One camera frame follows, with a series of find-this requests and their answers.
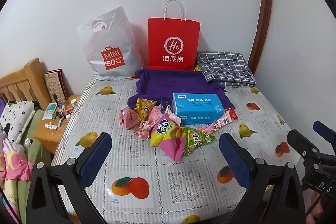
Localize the red strip snack packet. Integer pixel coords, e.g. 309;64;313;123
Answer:
197;111;233;135

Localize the teal white box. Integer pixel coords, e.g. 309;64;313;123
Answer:
43;103;58;120

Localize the purple towel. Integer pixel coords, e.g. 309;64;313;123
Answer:
127;68;235;111

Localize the red paper bag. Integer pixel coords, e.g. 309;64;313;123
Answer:
147;0;201;72

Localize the blue tissue pack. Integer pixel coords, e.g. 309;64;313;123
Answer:
171;93;225;125

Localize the person's right hand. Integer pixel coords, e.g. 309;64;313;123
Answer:
309;191;327;223

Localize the white plastic shopping bag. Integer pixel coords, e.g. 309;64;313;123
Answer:
77;6;144;81

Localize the yellow triangular snack packet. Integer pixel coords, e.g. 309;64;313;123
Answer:
136;97;158;122

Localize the pink star print cloth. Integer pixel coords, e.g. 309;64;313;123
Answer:
0;140;34;181

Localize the fruit print tablecloth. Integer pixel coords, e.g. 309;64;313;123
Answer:
50;74;306;224

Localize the large yellow pink snack packet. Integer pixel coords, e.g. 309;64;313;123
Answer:
150;114;185;161

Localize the wooden nightstand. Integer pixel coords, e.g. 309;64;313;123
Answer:
34;94;82;155

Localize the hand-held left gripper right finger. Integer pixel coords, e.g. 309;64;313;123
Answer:
211;132;306;224

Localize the black spotted white pillow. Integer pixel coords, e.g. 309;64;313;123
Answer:
0;101;36;144

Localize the small red snack packet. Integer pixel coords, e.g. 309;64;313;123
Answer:
225;108;238;120

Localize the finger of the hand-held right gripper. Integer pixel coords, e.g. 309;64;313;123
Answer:
287;130;321;161
313;120;336;138

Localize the green triangular snack packet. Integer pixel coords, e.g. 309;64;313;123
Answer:
181;127;216;157

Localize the brown wooden door frame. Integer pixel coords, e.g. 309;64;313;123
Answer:
248;0;274;75

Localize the grey plaid folded cloth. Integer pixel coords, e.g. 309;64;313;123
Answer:
196;51;257;87

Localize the patterned hardcover book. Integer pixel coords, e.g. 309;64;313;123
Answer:
44;70;67;106

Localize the small blue snack packet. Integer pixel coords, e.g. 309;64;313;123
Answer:
160;98;172;115

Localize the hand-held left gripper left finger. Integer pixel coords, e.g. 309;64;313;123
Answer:
26;132;113;224

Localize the green bedsheet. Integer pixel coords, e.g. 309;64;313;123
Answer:
14;109;54;224

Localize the wooden headboard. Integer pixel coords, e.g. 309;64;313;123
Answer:
0;58;52;110

